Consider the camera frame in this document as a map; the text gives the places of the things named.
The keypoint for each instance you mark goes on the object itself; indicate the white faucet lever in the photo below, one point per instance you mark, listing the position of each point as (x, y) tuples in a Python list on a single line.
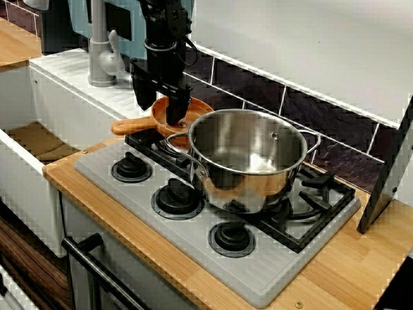
[(113, 42)]

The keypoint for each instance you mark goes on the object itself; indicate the wooden stove countertop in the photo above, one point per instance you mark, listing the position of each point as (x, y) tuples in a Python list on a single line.
[(338, 277)]

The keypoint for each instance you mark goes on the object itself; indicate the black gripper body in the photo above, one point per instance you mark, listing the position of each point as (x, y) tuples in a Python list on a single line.
[(164, 68)]

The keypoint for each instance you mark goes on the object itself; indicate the grey stove top plate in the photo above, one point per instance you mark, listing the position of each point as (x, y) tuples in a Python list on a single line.
[(193, 245)]

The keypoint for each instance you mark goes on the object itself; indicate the teal box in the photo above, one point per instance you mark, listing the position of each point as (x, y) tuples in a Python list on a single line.
[(80, 19)]

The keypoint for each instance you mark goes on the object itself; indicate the white rounded object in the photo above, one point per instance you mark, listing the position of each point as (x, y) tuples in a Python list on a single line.
[(35, 3)]

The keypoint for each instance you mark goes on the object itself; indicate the black burner grate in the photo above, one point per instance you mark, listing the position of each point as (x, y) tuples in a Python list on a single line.
[(319, 179)]

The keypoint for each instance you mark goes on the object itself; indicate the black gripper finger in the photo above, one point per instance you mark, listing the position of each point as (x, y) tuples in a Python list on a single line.
[(177, 109), (144, 93)]

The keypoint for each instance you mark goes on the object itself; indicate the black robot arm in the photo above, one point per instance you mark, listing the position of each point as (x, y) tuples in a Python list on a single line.
[(161, 22)]

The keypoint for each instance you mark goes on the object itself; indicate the small wooden countertop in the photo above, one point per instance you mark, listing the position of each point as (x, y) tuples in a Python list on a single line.
[(16, 45)]

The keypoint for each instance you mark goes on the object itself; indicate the black stove knob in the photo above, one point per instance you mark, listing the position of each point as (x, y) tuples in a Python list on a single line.
[(177, 198), (231, 238), (131, 168)]

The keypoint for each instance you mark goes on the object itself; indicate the white sink basin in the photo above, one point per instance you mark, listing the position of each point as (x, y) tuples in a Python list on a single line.
[(64, 106)]

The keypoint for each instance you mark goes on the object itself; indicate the stainless steel pot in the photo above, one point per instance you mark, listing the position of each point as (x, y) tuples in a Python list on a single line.
[(245, 181)]

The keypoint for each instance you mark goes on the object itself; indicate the orange plastic frying pan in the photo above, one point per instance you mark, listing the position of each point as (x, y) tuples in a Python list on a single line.
[(129, 126)]

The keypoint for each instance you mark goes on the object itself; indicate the grey oven door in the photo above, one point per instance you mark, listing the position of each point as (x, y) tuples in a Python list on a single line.
[(145, 274)]

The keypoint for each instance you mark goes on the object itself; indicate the black side panel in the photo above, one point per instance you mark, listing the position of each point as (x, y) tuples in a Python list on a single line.
[(387, 171)]

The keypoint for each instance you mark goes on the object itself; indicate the grey faucet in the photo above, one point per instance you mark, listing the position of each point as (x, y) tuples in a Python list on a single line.
[(96, 48)]

